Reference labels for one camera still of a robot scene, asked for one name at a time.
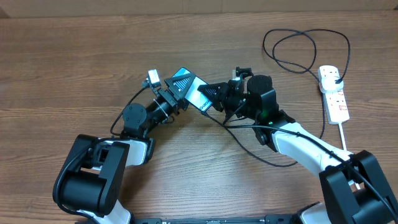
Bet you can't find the Galaxy smartphone with blue screen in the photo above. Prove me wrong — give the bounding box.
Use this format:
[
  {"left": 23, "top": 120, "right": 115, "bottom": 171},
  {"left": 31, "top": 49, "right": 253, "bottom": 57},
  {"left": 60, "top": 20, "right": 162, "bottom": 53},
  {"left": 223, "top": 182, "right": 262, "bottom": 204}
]
[{"left": 172, "top": 67, "right": 212, "bottom": 112}]

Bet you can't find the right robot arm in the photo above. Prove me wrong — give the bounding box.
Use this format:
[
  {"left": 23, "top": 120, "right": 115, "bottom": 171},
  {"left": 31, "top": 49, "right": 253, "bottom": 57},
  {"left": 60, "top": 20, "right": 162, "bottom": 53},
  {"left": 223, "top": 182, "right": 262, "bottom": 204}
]
[{"left": 198, "top": 75, "right": 397, "bottom": 223}]

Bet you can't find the white power strip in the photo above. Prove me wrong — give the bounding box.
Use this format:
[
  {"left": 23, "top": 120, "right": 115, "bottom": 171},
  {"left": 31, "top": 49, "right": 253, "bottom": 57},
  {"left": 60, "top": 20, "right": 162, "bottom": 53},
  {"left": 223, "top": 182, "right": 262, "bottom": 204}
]
[{"left": 317, "top": 65, "right": 351, "bottom": 125}]

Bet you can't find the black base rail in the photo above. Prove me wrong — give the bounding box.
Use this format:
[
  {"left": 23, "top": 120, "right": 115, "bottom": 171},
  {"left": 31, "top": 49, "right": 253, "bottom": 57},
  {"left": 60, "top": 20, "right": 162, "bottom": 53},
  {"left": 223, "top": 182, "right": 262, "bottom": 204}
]
[{"left": 132, "top": 214, "right": 302, "bottom": 224}]

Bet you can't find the black USB charging cable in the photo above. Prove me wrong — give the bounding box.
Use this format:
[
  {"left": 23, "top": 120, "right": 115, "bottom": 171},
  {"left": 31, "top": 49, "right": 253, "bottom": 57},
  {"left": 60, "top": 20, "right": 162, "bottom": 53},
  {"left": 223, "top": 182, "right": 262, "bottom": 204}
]
[{"left": 200, "top": 29, "right": 351, "bottom": 168}]

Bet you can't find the white charger plug adapter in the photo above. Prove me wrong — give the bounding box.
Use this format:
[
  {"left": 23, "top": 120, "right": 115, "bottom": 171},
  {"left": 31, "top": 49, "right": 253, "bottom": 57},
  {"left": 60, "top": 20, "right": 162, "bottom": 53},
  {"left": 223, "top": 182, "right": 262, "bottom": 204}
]
[{"left": 319, "top": 76, "right": 344, "bottom": 93}]

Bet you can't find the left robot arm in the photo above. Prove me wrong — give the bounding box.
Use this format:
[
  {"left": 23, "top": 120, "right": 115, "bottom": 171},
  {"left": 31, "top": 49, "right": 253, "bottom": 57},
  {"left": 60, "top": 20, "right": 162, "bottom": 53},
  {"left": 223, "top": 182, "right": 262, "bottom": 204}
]
[{"left": 52, "top": 70, "right": 196, "bottom": 223}]

